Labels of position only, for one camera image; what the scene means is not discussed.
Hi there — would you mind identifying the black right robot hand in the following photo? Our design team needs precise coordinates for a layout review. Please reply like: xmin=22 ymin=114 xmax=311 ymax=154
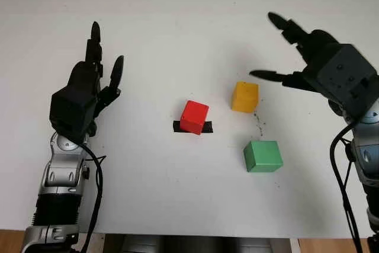
xmin=249 ymin=12 xmax=344 ymax=100

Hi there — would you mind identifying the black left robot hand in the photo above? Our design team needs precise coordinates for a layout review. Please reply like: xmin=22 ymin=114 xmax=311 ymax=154
xmin=68 ymin=21 xmax=125 ymax=137

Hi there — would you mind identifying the yellow wooden block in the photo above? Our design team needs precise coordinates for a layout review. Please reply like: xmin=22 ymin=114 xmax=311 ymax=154
xmin=230 ymin=81 xmax=260 ymax=114

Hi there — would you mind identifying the red wooden block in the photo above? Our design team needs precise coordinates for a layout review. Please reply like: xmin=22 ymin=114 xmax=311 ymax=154
xmin=179 ymin=100 xmax=210 ymax=137

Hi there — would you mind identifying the green wooden block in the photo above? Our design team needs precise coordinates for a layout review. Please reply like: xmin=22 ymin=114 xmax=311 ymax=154
xmin=243 ymin=140 xmax=284 ymax=174

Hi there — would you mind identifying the black tape strip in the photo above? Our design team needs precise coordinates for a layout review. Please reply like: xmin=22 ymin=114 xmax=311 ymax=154
xmin=172 ymin=120 xmax=214 ymax=134

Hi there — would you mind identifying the dark robot torso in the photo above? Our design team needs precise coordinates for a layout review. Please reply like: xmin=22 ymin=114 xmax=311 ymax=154
xmin=103 ymin=234 xmax=293 ymax=253

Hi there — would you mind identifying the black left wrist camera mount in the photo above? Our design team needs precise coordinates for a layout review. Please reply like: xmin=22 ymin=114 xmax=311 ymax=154
xmin=49 ymin=86 xmax=99 ymax=145

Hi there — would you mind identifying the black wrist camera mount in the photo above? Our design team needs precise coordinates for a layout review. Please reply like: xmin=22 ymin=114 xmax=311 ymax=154
xmin=49 ymin=86 xmax=99 ymax=145
xmin=317 ymin=43 xmax=379 ymax=121

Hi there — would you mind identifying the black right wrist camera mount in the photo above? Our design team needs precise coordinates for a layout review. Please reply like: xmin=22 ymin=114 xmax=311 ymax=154
xmin=317 ymin=43 xmax=379 ymax=121

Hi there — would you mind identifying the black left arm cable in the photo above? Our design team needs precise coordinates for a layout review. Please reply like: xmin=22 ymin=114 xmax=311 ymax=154
xmin=75 ymin=142 xmax=107 ymax=253

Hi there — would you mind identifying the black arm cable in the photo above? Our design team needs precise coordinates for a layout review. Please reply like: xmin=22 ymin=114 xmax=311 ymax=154
xmin=330 ymin=116 xmax=364 ymax=253
xmin=75 ymin=142 xmax=107 ymax=253

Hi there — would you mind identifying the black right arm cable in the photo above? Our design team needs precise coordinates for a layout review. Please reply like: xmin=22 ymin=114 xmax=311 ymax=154
xmin=330 ymin=116 xmax=364 ymax=253

